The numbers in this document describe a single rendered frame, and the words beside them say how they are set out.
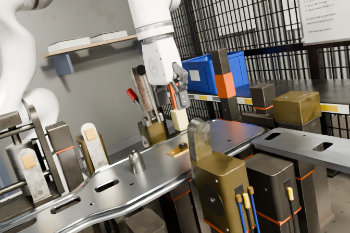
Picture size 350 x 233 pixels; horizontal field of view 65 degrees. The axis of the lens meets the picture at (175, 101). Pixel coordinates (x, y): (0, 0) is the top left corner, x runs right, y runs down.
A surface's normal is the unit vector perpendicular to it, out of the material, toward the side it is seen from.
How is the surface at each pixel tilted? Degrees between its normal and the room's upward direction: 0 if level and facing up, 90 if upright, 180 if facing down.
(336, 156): 0
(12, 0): 120
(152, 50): 86
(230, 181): 90
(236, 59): 90
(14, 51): 109
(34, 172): 78
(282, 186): 90
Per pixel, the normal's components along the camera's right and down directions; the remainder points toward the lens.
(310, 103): 0.52, 0.07
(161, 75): -0.80, 0.29
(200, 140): 0.55, 0.26
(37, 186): 0.46, -0.14
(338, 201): -0.23, -0.95
